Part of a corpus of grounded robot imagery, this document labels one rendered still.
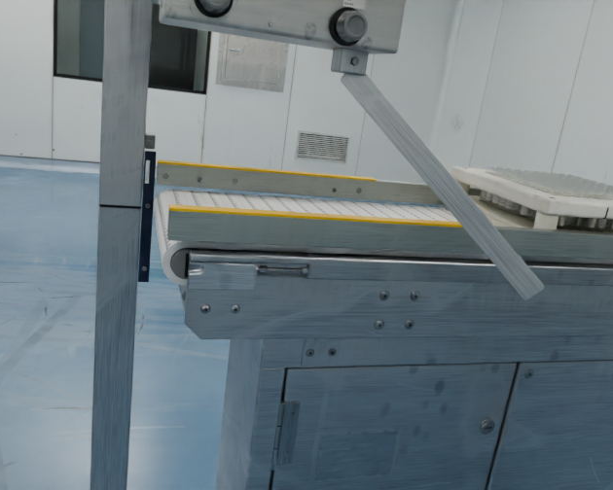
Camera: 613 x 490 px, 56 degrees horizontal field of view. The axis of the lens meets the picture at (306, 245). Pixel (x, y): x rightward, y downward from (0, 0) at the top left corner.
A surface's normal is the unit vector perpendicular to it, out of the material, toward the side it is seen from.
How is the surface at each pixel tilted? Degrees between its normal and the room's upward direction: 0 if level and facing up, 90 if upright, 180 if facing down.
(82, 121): 90
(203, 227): 90
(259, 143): 90
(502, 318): 90
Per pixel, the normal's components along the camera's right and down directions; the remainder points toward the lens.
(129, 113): 0.28, 0.30
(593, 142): -0.95, -0.04
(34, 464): 0.13, -0.95
